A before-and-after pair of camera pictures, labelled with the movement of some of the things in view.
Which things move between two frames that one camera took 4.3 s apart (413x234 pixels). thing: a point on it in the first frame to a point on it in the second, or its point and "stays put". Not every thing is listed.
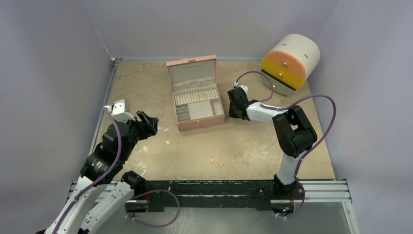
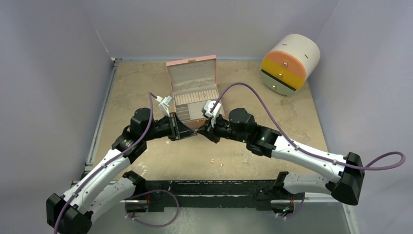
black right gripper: x=238 y=102 to x=210 y=127
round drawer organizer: x=291 y=61 stays put
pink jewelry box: x=197 y=101 stays put
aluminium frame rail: x=107 y=188 stays put
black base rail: x=175 y=195 stays put
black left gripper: x=148 y=128 to x=178 y=129
